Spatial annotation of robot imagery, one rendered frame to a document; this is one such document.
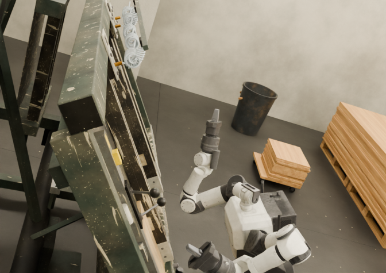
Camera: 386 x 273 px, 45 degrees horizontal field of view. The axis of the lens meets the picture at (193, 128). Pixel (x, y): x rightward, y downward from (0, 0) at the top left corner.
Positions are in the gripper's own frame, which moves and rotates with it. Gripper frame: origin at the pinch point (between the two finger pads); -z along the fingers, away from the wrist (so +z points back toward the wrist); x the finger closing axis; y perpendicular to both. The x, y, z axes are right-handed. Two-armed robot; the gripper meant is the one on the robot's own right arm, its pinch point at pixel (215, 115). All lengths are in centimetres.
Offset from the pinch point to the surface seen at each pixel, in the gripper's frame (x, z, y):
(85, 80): 107, -15, 9
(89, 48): 82, -23, 25
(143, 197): 33, 41, 16
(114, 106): 53, 0, 28
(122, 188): 76, 24, 6
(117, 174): 79, 18, 8
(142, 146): -19, 31, 45
